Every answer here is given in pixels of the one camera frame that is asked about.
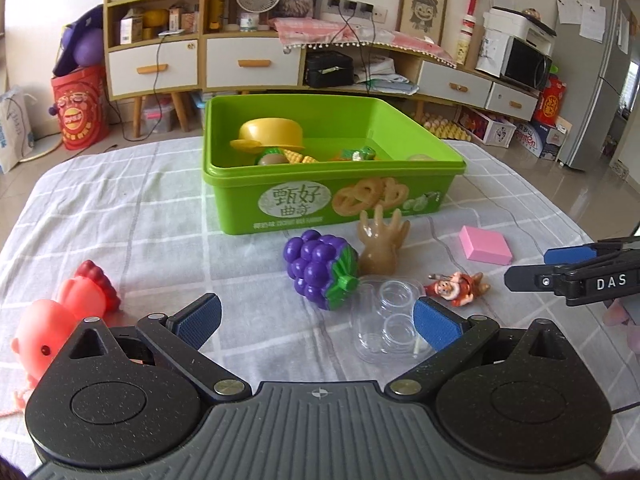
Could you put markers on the black bag on shelf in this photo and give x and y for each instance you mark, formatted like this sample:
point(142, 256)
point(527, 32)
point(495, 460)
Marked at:
point(325, 69)

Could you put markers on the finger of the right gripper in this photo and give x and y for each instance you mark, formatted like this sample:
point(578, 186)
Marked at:
point(573, 254)
point(536, 278)

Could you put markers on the red printed bucket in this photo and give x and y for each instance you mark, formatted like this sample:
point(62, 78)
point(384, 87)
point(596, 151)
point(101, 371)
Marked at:
point(79, 103)

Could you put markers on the toy corn cob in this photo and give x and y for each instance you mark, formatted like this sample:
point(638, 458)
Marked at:
point(274, 156)

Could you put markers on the grey checked tablecloth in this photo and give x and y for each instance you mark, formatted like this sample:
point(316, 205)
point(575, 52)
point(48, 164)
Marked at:
point(148, 218)

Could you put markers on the microwave oven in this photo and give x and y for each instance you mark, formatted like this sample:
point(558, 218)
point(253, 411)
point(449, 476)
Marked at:
point(511, 59)

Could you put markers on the tan rubber toy hand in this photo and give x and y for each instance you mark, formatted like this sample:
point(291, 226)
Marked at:
point(381, 241)

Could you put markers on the yellow toy bowl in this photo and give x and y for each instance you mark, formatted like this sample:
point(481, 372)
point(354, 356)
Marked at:
point(258, 134)

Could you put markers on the clear plastic lens case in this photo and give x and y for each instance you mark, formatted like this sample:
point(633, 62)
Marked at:
point(382, 322)

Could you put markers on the green plastic storage box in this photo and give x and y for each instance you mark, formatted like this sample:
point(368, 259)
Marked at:
point(412, 170)

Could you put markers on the purple toy grape bunch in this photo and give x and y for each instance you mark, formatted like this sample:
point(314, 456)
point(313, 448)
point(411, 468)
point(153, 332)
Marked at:
point(323, 267)

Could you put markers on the green toy crocodile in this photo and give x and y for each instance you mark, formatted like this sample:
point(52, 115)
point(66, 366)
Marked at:
point(359, 155)

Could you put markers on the pink rectangular block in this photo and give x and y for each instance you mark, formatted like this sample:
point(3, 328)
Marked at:
point(485, 246)

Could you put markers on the white paper shopping bag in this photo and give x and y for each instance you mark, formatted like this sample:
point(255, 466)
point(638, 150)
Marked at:
point(17, 138)

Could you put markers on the long low tv cabinet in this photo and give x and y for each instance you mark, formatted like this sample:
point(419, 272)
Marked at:
point(441, 83)

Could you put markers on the purple plush toy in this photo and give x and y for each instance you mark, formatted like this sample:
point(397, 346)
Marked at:
point(81, 43)

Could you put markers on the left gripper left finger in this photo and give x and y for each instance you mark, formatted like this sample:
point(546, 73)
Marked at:
point(176, 340)

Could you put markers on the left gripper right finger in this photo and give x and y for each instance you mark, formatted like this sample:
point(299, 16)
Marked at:
point(457, 342)

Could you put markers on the orange rubber pig toy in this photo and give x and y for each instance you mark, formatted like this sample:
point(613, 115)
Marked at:
point(49, 323)

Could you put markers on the white printer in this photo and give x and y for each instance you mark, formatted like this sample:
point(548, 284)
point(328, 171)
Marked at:
point(524, 26)

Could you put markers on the silver refrigerator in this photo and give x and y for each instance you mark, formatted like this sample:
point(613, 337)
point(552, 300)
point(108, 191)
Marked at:
point(593, 48)

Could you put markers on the white drawer cabinet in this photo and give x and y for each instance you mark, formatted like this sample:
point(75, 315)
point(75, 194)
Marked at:
point(173, 47)

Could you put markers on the pink cloth runner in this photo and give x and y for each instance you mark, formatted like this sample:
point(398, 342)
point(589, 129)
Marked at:
point(308, 32)

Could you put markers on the framed cartoon girl picture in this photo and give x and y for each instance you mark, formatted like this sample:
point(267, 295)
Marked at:
point(422, 18)

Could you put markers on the orange cartoon figurine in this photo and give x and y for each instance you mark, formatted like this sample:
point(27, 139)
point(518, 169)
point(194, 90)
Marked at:
point(459, 289)

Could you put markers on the egg tray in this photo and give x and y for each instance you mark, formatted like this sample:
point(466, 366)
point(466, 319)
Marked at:
point(444, 128)

